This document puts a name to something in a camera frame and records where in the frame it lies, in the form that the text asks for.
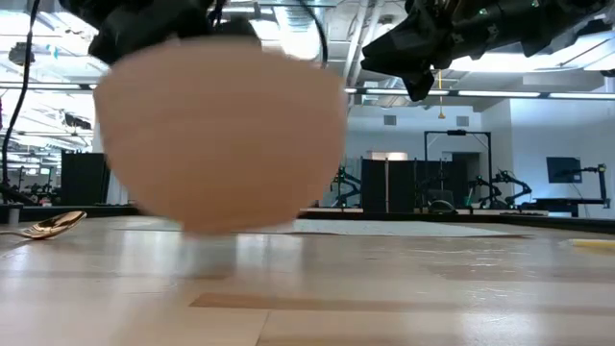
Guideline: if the black table border rail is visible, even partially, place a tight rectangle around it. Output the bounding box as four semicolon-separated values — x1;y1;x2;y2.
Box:
0;204;615;235

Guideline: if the ceiling light strip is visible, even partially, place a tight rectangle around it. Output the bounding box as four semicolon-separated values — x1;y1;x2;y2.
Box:
345;87;615;100
0;82;97;91

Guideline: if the black station frame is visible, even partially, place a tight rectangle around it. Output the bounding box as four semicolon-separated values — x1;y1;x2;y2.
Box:
423;129;493;210

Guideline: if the grey woven placemat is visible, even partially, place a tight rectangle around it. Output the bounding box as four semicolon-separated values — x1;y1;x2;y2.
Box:
112;215;532;239

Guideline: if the peach ceramic bowl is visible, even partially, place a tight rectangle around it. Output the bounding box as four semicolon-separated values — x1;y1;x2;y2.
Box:
93;38;348;236

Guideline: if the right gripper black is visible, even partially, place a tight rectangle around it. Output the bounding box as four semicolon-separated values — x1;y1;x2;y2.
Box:
359;0;529;103

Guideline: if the silver ceiling duct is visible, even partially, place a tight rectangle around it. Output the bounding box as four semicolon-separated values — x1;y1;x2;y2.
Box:
263;0;337;62

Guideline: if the black ceiling cord reel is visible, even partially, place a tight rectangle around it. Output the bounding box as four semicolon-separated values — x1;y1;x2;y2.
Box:
7;41;36;67

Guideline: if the yellow hanging cord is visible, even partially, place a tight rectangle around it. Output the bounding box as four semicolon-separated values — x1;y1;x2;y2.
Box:
435;69;446;120

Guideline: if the black desk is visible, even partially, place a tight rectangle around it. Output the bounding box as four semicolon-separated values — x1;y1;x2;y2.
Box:
521;196;611;217

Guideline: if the gold metal spoon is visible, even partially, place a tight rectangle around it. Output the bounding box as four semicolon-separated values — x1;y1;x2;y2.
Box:
0;210;88;240

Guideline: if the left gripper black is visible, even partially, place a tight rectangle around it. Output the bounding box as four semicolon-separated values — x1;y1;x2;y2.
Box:
60;0;263;65

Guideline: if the black hanging cable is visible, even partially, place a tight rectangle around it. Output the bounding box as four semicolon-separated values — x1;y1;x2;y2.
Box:
0;0;42;203

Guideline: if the black wall monitor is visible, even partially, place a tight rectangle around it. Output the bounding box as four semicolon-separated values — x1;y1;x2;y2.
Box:
546;156;583;185

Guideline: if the wide black partition panel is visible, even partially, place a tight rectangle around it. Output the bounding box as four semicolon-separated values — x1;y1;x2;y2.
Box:
360;158;470;213

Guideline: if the yellow plastic utensil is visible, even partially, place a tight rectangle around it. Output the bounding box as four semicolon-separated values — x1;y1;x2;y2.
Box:
559;237;615;252

